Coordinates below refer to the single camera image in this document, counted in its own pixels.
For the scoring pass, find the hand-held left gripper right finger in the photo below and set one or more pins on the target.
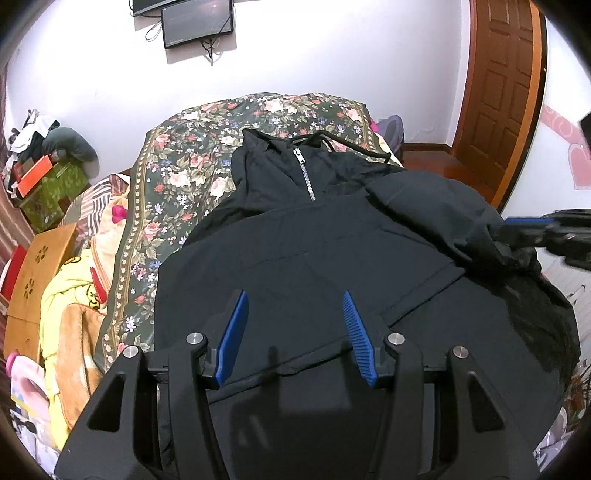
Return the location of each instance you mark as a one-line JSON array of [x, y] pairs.
[[358, 341]]

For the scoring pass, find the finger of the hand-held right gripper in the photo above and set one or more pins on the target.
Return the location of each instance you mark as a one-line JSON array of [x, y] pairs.
[[528, 223]]

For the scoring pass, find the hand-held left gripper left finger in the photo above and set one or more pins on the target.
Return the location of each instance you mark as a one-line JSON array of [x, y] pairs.
[[233, 339]]

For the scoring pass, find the black zip hoodie jacket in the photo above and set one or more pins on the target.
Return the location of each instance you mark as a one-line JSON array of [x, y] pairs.
[[323, 240]]

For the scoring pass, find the pile of clothes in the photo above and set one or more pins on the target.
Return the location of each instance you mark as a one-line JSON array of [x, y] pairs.
[[27, 131]]

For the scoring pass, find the brown wooden door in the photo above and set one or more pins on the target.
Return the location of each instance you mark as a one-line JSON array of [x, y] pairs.
[[503, 92]]

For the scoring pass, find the brown fleece blanket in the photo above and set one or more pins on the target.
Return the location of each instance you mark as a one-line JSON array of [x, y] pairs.
[[78, 360]]

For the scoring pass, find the purple bag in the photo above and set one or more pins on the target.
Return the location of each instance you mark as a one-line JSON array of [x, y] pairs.
[[392, 134]]

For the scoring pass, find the peach blanket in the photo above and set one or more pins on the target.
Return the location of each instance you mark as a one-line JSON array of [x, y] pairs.
[[108, 230]]

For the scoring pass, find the floral quilt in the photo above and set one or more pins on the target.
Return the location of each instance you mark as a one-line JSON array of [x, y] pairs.
[[184, 161]]

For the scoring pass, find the striped cloth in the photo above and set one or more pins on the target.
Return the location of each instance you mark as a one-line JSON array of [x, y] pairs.
[[87, 203]]

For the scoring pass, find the tan cardboard box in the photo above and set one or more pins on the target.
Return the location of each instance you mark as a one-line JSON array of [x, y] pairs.
[[39, 277]]

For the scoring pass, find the pink printed cloth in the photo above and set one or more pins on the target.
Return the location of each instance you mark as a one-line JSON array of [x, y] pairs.
[[27, 378]]

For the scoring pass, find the green patterned box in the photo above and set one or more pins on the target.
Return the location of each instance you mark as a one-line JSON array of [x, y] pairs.
[[55, 194]]

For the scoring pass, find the red box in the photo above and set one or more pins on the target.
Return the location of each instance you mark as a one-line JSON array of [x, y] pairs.
[[11, 274]]

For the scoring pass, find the grey pillow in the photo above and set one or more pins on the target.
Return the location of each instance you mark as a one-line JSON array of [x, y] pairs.
[[74, 145]]

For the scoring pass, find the orange box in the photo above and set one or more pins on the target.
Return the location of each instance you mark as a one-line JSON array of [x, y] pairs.
[[34, 177]]

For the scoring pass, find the pink heart wall sticker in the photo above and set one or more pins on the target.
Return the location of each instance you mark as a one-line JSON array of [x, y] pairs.
[[570, 152]]

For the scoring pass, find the small wall screen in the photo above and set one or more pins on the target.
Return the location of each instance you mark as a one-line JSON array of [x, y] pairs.
[[196, 21]]

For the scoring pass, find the wall television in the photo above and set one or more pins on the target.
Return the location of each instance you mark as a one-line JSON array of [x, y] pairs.
[[152, 5]]

